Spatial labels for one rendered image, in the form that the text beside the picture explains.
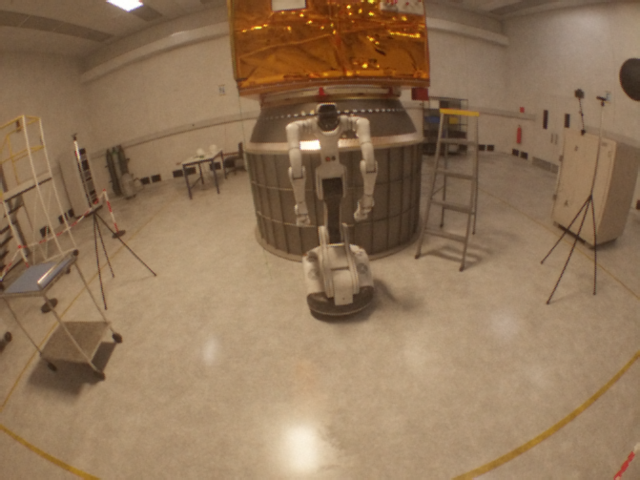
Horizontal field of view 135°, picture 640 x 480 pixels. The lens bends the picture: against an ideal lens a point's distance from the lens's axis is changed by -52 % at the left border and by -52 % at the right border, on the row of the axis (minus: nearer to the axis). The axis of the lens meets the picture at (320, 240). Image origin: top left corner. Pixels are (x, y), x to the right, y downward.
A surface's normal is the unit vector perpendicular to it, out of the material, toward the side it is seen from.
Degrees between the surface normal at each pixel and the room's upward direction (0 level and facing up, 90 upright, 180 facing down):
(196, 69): 90
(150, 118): 90
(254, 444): 0
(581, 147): 90
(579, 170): 90
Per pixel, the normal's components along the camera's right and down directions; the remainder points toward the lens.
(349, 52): 0.22, 0.40
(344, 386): -0.08, -0.88
